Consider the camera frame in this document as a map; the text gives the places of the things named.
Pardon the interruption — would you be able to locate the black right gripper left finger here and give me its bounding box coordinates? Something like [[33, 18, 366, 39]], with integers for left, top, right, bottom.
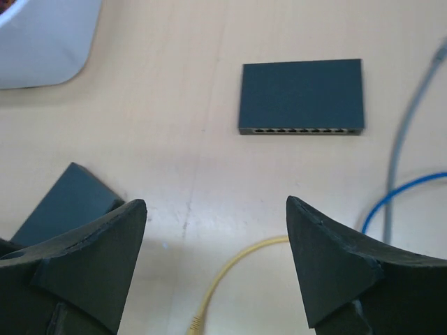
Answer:
[[1, 200, 147, 334]]

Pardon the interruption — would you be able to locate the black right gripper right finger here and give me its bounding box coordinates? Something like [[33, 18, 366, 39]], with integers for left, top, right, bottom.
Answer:
[[286, 196, 446, 334]]

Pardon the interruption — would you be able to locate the yellow ethernet cable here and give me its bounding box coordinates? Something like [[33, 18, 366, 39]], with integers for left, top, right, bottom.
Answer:
[[186, 235, 291, 335]]

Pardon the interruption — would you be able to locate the white plastic bin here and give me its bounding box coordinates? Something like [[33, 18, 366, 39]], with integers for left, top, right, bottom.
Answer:
[[1, 1, 102, 89]]

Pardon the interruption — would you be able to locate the black network switch near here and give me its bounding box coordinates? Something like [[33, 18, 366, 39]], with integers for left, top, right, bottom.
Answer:
[[11, 163, 124, 246]]

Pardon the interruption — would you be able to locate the black network switch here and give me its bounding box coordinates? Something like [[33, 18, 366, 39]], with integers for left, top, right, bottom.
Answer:
[[237, 59, 365, 135], [11, 163, 124, 246]]

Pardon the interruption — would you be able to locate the short blue ethernet cable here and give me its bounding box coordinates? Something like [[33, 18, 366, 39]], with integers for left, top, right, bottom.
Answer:
[[360, 172, 447, 237]]

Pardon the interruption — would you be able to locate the black network switch far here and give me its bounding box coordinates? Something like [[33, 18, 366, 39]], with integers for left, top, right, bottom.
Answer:
[[237, 59, 365, 135]]

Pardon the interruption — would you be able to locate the grey ethernet cable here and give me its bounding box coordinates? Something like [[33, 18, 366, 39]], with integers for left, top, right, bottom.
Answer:
[[383, 34, 447, 245]]

